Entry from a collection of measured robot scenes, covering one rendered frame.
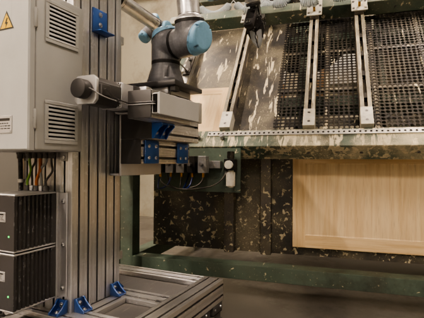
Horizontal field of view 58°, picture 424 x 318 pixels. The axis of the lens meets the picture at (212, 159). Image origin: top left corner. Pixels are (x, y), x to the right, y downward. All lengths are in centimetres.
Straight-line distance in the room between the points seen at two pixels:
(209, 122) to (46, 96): 124
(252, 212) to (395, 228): 78
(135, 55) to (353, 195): 403
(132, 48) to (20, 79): 449
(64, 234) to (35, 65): 55
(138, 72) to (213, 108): 323
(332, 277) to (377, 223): 41
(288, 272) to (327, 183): 54
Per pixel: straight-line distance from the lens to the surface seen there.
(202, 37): 151
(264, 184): 225
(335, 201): 226
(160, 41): 158
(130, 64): 563
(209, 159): 210
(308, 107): 222
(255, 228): 235
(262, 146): 203
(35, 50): 124
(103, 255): 151
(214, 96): 245
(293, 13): 295
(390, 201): 228
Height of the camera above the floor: 73
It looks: 1 degrees up
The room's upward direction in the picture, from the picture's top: straight up
